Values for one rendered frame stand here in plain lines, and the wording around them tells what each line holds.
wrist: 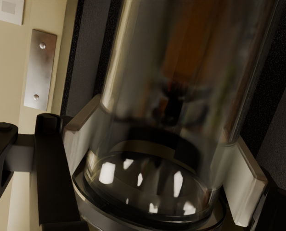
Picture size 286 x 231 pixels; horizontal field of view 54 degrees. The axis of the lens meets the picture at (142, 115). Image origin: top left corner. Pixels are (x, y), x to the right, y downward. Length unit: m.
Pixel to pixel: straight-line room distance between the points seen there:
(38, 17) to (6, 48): 0.52
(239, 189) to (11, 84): 0.70
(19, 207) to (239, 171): 0.24
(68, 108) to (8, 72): 0.50
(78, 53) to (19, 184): 0.15
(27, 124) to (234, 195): 0.20
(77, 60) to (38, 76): 0.05
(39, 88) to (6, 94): 0.54
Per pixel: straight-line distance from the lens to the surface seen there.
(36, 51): 0.27
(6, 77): 0.80
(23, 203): 0.33
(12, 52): 0.78
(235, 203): 0.17
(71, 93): 0.30
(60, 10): 0.26
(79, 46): 0.29
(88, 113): 0.16
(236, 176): 0.17
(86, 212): 0.17
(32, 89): 0.27
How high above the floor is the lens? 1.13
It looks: 18 degrees up
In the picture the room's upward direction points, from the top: 165 degrees counter-clockwise
